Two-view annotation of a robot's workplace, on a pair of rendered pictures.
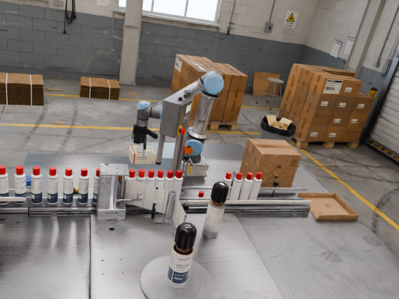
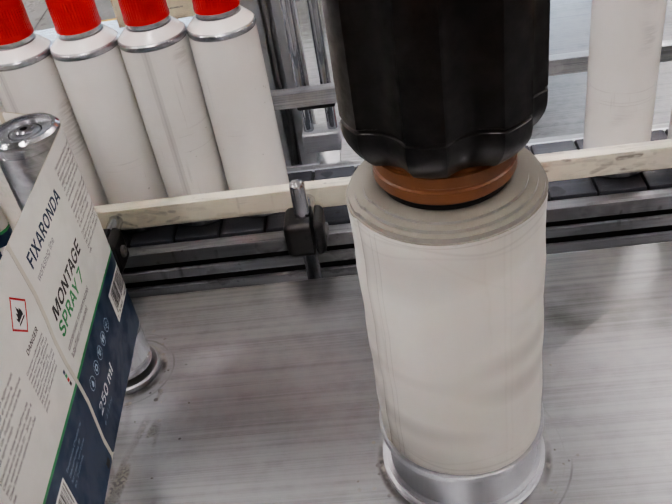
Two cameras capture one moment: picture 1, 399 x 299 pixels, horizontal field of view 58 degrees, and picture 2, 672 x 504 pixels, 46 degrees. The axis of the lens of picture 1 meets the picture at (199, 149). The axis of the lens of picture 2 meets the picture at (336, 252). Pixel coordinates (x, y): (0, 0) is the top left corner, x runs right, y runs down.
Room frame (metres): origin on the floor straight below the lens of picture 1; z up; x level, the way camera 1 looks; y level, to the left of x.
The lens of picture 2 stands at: (1.28, -0.22, 1.25)
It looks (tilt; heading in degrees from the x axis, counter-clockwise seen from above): 37 degrees down; 26
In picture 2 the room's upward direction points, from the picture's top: 10 degrees counter-clockwise
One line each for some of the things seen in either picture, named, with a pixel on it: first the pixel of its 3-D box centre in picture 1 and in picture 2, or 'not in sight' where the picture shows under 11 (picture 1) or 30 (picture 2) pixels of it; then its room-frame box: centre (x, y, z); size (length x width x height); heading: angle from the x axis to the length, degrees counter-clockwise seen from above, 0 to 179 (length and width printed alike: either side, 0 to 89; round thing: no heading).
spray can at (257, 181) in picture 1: (255, 187); not in sight; (1.94, -0.38, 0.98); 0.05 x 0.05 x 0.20
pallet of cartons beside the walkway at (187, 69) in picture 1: (205, 91); not in sight; (5.87, 0.09, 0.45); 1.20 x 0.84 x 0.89; 25
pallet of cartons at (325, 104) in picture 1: (324, 107); not in sight; (5.86, -1.88, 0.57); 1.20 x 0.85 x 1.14; 116
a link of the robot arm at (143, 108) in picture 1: (143, 110); not in sight; (2.15, 0.39, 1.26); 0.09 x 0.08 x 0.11; 93
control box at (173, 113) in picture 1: (176, 115); not in sight; (1.83, 0.16, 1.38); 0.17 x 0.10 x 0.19; 165
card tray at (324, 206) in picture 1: (326, 205); not in sight; (2.13, -0.91, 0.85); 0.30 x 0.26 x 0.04; 110
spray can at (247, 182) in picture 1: (246, 188); not in sight; (1.91, -0.32, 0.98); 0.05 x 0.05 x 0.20
